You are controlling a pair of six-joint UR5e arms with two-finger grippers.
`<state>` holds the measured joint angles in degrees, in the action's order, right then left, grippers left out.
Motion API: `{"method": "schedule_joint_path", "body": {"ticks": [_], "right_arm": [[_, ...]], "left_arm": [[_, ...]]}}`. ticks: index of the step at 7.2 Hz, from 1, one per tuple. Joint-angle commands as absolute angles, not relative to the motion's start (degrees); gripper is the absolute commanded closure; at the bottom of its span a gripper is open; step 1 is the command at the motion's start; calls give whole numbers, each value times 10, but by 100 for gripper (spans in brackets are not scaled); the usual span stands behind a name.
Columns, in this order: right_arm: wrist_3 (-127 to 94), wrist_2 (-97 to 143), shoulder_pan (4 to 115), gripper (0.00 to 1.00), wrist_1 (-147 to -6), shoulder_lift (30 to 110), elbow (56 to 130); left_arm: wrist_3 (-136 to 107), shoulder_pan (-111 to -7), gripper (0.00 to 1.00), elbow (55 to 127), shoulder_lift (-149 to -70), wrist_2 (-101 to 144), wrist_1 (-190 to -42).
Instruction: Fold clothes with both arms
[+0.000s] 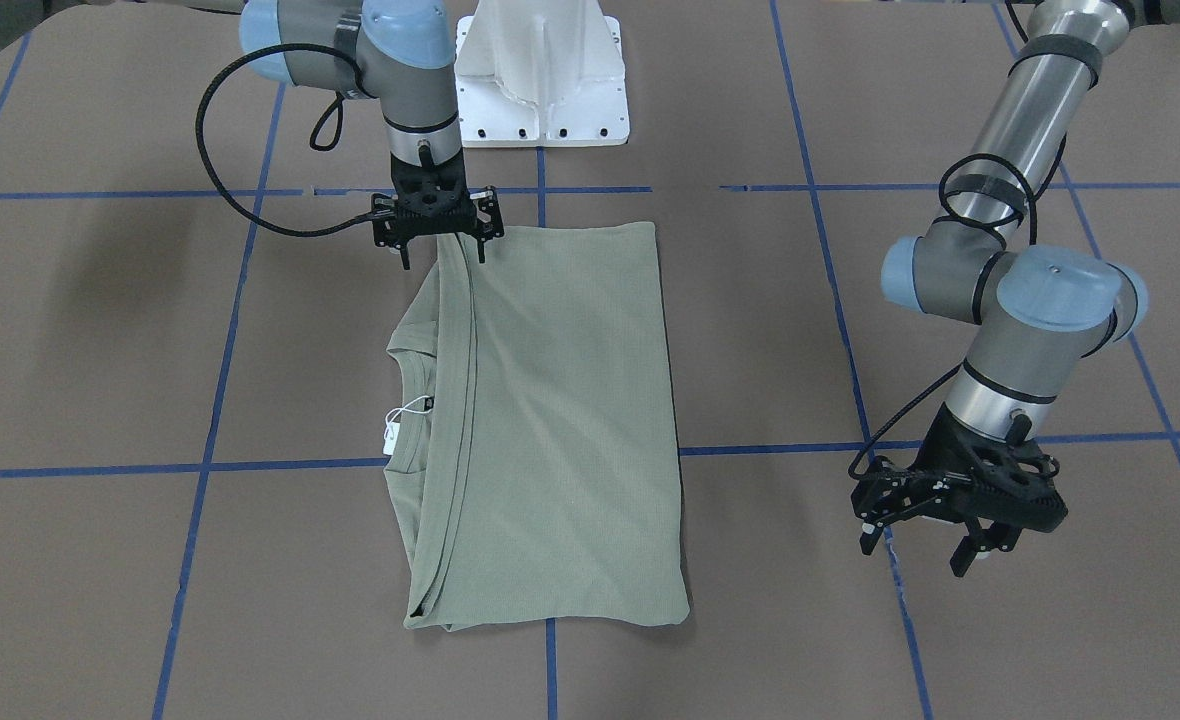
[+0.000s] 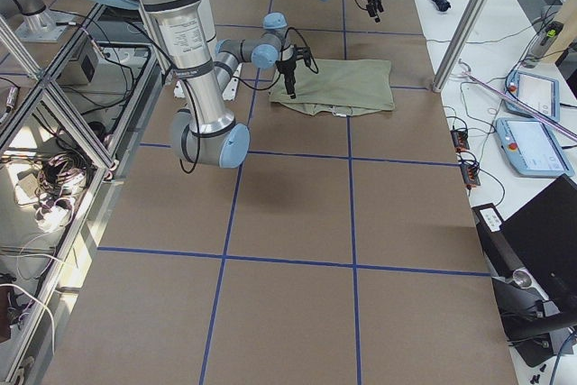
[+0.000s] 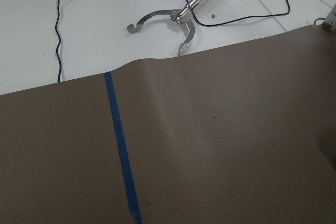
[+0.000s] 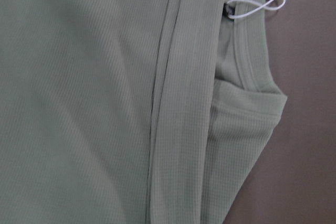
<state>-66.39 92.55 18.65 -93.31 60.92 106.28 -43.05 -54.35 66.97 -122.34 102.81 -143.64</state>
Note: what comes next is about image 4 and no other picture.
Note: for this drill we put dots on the green long-sleeve shirt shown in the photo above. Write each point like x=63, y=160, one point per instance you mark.
x=130, y=111

